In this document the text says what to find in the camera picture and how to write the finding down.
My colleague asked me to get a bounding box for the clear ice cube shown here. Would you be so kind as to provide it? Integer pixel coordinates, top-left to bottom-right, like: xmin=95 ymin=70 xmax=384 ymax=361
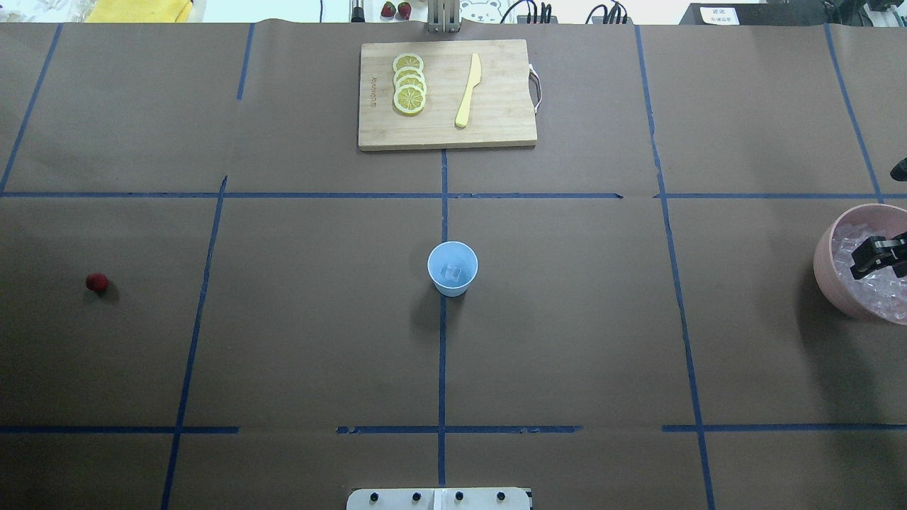
xmin=440 ymin=263 xmax=464 ymax=286

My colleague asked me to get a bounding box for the clear ice cubes pile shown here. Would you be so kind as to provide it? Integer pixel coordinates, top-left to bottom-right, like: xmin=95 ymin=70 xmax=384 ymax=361
xmin=830 ymin=223 xmax=906 ymax=322

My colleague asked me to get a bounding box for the light blue paper cup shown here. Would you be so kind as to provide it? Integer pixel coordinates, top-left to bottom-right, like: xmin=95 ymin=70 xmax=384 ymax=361
xmin=427 ymin=241 xmax=480 ymax=298

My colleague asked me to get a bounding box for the pink bowl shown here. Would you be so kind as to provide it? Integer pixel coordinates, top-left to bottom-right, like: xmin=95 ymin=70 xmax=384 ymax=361
xmin=812 ymin=203 xmax=906 ymax=326

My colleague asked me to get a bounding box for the bamboo cutting board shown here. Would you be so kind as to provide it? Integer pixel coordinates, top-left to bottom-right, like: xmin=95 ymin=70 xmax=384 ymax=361
xmin=359 ymin=39 xmax=538 ymax=152

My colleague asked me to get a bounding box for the yellow plastic knife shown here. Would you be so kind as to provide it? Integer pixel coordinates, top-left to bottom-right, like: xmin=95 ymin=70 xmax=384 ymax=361
xmin=454 ymin=52 xmax=482 ymax=129

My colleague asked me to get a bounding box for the lemon slice nearest board centre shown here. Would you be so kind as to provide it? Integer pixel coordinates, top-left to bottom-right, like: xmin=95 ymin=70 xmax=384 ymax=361
xmin=393 ymin=85 xmax=427 ymax=115

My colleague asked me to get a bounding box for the lemon slice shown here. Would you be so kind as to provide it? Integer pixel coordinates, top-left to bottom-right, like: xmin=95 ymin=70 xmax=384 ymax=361
xmin=394 ymin=67 xmax=425 ymax=83
xmin=394 ymin=74 xmax=427 ymax=96

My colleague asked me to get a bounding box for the lemon slice nearest board edge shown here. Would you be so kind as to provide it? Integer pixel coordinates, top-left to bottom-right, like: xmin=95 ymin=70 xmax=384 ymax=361
xmin=392 ymin=52 xmax=424 ymax=72

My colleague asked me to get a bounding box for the spare strawberry right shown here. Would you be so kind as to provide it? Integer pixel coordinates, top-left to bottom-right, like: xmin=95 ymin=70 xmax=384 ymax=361
xmin=396 ymin=2 xmax=412 ymax=21

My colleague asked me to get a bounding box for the spare strawberry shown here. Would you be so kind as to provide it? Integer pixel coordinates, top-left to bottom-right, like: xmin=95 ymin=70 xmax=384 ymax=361
xmin=396 ymin=2 xmax=412 ymax=21
xmin=380 ymin=1 xmax=398 ymax=20

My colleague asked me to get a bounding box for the spare strawberry left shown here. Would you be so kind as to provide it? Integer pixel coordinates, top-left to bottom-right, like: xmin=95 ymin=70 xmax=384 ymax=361
xmin=380 ymin=1 xmax=398 ymax=20

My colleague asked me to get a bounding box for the red strawberry on table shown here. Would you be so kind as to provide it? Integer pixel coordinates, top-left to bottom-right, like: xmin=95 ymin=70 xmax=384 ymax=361
xmin=85 ymin=273 xmax=110 ymax=294

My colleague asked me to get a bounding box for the yellow cloth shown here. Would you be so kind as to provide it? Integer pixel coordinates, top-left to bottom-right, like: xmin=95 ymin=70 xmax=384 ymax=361
xmin=86 ymin=1 xmax=194 ymax=23

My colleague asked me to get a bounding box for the aluminium frame post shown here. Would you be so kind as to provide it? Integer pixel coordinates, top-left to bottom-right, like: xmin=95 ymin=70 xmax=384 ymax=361
xmin=427 ymin=0 xmax=462 ymax=33

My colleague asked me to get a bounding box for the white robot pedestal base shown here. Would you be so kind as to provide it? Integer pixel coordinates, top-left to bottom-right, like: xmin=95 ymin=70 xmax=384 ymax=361
xmin=346 ymin=487 xmax=534 ymax=509

